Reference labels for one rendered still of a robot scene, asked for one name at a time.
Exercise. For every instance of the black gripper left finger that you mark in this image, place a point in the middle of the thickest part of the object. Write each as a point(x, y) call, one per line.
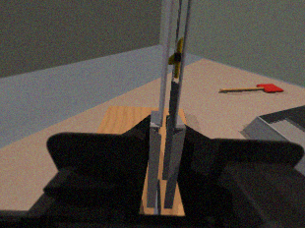
point(129, 152)

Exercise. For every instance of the wooden board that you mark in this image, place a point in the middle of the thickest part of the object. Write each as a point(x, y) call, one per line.
point(120, 119)

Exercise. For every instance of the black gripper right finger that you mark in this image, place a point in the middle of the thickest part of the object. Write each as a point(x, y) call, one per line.
point(202, 158)

